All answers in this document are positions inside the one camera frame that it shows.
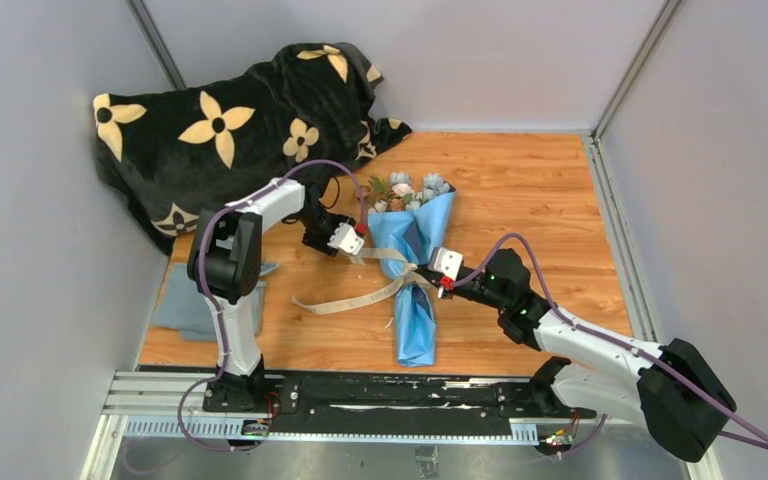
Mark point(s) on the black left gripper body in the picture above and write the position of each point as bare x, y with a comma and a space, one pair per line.
320, 226

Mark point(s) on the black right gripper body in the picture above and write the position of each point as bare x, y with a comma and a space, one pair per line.
474, 287

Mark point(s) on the orange fake flower stem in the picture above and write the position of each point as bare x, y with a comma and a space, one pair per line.
382, 198

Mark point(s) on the pink white fake flower stem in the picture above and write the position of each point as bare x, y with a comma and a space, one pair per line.
409, 195

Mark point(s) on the beige ribbon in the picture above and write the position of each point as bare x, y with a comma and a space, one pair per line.
409, 275

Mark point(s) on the blue wrapping paper sheet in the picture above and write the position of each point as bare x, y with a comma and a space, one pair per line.
414, 234

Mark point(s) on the blue fake flower stem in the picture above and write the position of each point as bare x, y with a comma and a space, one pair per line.
429, 187

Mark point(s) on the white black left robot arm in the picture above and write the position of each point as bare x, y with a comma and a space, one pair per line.
225, 263

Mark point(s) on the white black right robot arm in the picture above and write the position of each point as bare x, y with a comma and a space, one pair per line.
668, 390

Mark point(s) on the black floral blanket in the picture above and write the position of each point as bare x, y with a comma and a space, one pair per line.
172, 154

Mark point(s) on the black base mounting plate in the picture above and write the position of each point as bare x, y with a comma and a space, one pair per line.
389, 404

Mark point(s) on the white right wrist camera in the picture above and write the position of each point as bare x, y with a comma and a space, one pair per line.
446, 262

